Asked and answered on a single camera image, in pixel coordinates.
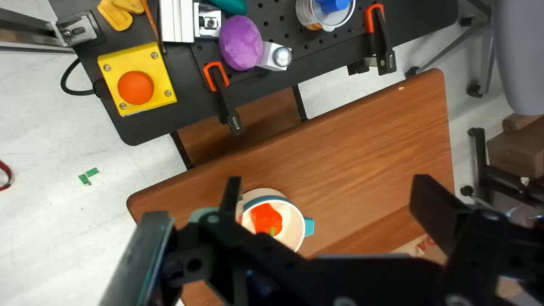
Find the white aluminium profile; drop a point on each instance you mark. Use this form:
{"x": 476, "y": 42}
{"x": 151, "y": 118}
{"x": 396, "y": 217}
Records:
{"x": 176, "y": 21}

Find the white bracket with metal knob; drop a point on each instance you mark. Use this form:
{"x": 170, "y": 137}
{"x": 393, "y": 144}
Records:
{"x": 278, "y": 56}

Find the stack of wooden blocks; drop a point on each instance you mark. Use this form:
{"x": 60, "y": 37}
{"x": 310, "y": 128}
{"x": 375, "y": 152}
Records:
{"x": 516, "y": 148}

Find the grey metal rail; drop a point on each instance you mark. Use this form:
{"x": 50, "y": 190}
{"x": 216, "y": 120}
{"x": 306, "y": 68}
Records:
{"x": 42, "y": 32}

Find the thin wooden stick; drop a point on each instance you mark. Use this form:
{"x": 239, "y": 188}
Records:
{"x": 154, "y": 29}

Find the grey office chair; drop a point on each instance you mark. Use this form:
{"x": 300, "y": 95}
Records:
{"x": 518, "y": 55}

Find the purple soft ball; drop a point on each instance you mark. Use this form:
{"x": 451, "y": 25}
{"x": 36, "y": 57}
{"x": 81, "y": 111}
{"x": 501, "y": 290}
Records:
{"x": 240, "y": 42}

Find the yellow emergency stop button box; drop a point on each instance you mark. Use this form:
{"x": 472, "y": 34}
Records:
{"x": 136, "y": 80}

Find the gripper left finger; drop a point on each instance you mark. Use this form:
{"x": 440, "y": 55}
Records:
{"x": 221, "y": 238}

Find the teal object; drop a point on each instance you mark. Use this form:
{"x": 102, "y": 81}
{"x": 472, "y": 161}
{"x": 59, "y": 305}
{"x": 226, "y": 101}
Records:
{"x": 231, "y": 5}

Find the yellow plastic object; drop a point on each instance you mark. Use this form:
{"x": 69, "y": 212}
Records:
{"x": 117, "y": 15}

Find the blue object in cup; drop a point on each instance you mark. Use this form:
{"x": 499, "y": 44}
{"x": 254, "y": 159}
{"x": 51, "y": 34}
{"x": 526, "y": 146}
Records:
{"x": 333, "y": 5}

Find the green tape scraps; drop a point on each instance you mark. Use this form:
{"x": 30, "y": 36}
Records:
{"x": 88, "y": 175}

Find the orange toy pepper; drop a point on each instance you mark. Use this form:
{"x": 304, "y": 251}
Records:
{"x": 265, "y": 216}

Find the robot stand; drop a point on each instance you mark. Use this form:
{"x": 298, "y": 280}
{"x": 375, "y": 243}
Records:
{"x": 263, "y": 85}

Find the white cup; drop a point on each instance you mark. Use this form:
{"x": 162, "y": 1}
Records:
{"x": 308, "y": 17}

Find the orange and black clamp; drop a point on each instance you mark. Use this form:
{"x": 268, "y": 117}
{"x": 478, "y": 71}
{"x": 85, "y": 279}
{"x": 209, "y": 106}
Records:
{"x": 382, "y": 42}
{"x": 223, "y": 97}

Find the silver corner bracket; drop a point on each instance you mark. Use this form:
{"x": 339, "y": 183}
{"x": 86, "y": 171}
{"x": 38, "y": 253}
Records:
{"x": 209, "y": 21}

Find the piece of cardboard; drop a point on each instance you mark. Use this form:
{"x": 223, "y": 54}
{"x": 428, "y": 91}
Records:
{"x": 425, "y": 248}

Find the black metal frame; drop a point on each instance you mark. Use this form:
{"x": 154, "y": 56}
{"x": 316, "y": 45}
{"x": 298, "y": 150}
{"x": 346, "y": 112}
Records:
{"x": 482, "y": 165}

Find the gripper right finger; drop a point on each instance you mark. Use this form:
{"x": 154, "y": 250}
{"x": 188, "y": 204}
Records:
{"x": 476, "y": 238}

